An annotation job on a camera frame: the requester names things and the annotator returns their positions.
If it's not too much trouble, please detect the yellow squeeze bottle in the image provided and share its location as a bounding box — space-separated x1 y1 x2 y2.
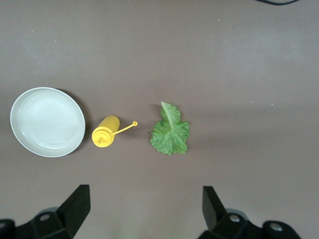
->
91 115 138 148

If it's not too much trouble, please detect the long black looped cable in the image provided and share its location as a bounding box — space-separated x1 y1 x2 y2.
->
251 0 300 5

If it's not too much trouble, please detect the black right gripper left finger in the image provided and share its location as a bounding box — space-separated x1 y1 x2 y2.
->
0 184 91 239

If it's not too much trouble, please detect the beige round plate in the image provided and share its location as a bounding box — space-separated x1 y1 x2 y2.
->
9 87 86 158

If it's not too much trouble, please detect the green lettuce leaf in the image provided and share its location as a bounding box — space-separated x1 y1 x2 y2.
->
150 101 190 156

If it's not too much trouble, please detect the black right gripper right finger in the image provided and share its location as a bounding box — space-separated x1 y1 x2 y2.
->
198 186 301 239

